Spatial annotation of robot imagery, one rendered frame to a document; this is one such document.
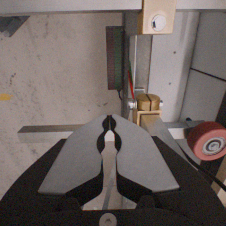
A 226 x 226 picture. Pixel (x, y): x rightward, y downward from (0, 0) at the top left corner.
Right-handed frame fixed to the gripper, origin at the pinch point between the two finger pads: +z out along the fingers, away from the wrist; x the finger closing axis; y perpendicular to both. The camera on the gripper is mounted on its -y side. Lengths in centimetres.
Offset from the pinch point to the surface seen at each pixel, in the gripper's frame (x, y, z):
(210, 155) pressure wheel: 20.5, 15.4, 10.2
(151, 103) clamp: 8.0, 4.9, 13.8
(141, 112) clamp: 6.1, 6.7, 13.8
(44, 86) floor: -53, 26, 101
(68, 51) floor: -30, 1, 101
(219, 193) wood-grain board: 27.7, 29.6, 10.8
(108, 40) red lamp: -0.1, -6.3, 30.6
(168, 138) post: 8.7, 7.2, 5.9
